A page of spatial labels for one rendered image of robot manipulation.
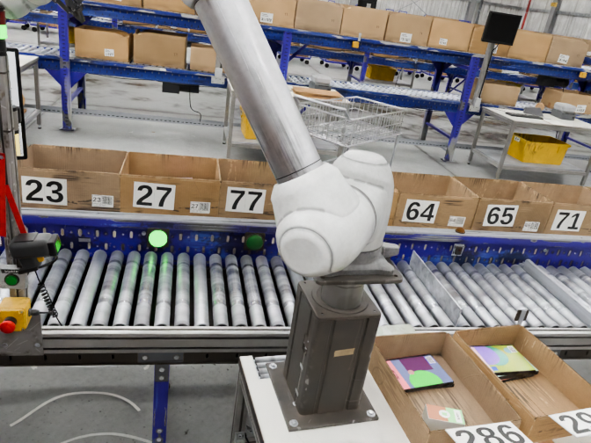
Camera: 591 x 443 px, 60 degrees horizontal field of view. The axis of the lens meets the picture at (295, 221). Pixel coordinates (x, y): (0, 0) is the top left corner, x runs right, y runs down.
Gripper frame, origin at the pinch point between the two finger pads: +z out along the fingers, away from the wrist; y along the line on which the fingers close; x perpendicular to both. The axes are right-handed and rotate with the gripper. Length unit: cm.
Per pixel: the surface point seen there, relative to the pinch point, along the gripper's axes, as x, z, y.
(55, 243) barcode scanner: -49, -6, -57
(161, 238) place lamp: -57, 57, -33
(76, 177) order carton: -18, 48, -36
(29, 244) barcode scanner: -44, -8, -61
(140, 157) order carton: -22, 72, -10
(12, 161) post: -29, -16, -47
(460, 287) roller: -165, 54, 32
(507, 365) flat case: -176, 6, 3
